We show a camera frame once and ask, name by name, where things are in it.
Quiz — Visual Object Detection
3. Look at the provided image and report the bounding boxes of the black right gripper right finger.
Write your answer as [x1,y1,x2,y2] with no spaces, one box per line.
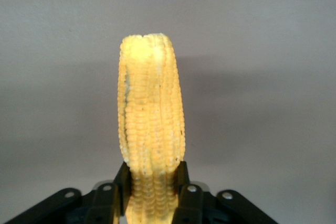
[172,160,279,224]

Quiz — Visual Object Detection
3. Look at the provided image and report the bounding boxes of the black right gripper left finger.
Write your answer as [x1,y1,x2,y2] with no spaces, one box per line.
[5,162,132,224]

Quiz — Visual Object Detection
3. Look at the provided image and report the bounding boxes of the yellow corn cob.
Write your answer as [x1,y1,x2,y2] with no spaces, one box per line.
[117,33,186,224]

